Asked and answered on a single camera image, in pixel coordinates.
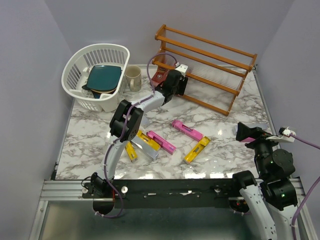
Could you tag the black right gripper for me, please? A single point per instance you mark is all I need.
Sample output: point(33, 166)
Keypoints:
point(244, 131)

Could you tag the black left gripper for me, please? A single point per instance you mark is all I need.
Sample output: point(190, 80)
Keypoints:
point(181, 79)

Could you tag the pink Curaprox box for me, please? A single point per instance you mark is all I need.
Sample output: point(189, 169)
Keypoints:
point(166, 145)
point(190, 132)
point(248, 140)

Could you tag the red Muesrgtei toothpaste box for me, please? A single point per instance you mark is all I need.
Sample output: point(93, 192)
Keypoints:
point(181, 86)

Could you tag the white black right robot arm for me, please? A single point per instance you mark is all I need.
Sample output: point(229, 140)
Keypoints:
point(273, 202)

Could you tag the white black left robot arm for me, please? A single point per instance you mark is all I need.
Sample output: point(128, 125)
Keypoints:
point(126, 122)

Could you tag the orange wooden shelf rack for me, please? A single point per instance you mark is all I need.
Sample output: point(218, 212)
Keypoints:
point(216, 72)

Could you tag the beige ceramic mug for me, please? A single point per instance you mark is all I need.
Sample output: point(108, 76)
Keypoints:
point(133, 76)

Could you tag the yellow Curaprox box right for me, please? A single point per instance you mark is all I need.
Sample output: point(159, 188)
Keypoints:
point(197, 149)

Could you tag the yellow curaprox box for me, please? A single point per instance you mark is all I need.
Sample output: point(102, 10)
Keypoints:
point(131, 152)
point(152, 143)
point(197, 149)

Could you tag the yellow Curaprox box centre left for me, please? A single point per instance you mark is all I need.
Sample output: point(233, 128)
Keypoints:
point(152, 143)

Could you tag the teal square plate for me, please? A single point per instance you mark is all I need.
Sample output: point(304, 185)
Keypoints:
point(104, 77)

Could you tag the yellow Curaprox box far left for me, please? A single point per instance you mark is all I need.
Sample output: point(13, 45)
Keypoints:
point(131, 152)

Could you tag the white plastic dish basket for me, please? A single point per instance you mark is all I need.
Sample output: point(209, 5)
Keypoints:
point(77, 70)

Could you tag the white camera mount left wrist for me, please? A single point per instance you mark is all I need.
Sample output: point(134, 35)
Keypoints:
point(182, 68)

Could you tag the white camera mount wrist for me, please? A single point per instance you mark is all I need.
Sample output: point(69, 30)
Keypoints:
point(182, 68)
point(286, 135)

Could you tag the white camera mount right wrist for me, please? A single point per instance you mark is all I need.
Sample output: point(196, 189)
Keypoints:
point(286, 135)

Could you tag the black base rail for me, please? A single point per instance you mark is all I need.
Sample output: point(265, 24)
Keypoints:
point(165, 193)

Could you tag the aluminium frame rail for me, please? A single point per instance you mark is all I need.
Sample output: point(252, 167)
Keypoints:
point(62, 190)

